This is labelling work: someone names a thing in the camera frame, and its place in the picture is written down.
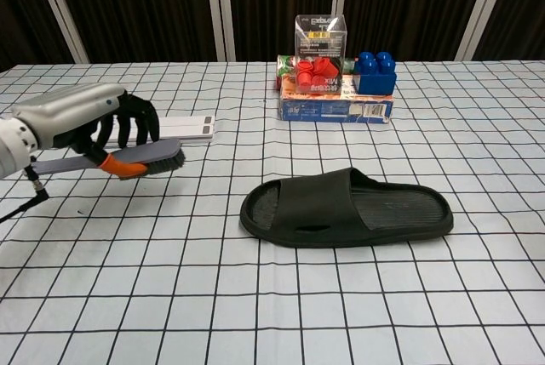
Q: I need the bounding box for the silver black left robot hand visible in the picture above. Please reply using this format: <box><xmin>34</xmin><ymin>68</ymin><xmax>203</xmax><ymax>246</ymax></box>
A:
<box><xmin>11</xmin><ymin>83</ymin><xmax>161</xmax><ymax>180</ymax></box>

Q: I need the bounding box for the grey scrubbing brush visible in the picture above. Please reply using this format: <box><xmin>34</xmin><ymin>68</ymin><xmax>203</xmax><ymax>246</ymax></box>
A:
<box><xmin>30</xmin><ymin>137</ymin><xmax>186</xmax><ymax>179</ymax></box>

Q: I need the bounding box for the black rubber slipper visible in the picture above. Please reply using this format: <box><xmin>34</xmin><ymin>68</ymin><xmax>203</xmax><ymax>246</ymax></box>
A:
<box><xmin>239</xmin><ymin>167</ymin><xmax>453</xmax><ymax>249</ymax></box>

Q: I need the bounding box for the white folded laptop stand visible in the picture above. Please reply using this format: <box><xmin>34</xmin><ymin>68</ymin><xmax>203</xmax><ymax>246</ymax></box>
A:
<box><xmin>101</xmin><ymin>114</ymin><xmax>216</xmax><ymax>148</ymax></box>

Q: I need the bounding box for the blue orange cardboard box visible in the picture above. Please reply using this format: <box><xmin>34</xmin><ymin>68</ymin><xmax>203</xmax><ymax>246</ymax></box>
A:
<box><xmin>277</xmin><ymin>74</ymin><xmax>395</xmax><ymax>124</ymax></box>

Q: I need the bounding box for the clear plastic box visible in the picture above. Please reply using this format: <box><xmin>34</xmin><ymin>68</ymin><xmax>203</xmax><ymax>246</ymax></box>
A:
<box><xmin>294</xmin><ymin>14</ymin><xmax>349</xmax><ymax>94</ymax></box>

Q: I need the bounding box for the white black checkered tablecloth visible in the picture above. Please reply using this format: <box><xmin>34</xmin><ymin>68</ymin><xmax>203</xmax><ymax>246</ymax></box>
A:
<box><xmin>0</xmin><ymin>60</ymin><xmax>545</xmax><ymax>365</ymax></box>

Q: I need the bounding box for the blue toy building block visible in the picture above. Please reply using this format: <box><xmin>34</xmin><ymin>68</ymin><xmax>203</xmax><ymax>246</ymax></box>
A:
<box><xmin>353</xmin><ymin>50</ymin><xmax>398</xmax><ymax>97</ymax></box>

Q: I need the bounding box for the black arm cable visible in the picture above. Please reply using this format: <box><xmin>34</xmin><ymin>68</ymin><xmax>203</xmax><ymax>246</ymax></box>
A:
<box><xmin>0</xmin><ymin>164</ymin><xmax>50</xmax><ymax>224</ymax></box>

